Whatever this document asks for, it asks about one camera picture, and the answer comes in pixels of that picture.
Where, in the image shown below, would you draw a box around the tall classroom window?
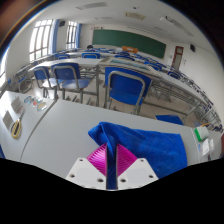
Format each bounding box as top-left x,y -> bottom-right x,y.
0,49 -> 8,88
65,20 -> 78,50
29,19 -> 54,63

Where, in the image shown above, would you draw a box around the green chalkboard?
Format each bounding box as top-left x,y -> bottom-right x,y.
91,29 -> 167,59

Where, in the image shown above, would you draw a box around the blue window curtain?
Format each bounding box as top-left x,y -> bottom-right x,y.
75,22 -> 83,49
51,18 -> 61,54

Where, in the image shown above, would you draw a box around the green and white box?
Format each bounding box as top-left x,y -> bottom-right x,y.
194,125 -> 210,141

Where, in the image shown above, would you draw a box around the blue towel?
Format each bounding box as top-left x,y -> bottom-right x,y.
87,121 -> 188,191

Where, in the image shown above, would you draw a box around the long grey classroom desk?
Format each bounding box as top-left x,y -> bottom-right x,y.
98,56 -> 214,113
28,57 -> 103,101

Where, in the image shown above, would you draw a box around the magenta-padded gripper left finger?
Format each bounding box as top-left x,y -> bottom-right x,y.
65,143 -> 109,190

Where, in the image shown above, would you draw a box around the ceiling air conditioner unit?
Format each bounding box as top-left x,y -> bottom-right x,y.
124,11 -> 147,21

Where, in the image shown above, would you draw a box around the rows of blue chairs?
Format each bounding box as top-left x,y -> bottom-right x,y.
53,45 -> 224,133

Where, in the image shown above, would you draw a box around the white paper packet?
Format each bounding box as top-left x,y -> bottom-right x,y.
208,138 -> 216,154
198,139 -> 210,157

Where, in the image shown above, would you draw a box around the grey card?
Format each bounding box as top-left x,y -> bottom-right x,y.
10,96 -> 25,114
2,110 -> 14,131

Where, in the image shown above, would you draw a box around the orange box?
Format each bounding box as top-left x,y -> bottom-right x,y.
121,45 -> 139,54

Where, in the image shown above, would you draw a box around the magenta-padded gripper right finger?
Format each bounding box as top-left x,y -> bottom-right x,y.
115,143 -> 159,191

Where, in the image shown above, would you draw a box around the long ceiling light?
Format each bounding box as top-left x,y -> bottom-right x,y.
159,15 -> 195,38

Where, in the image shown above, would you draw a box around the brown door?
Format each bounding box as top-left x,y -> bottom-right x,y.
171,45 -> 185,71

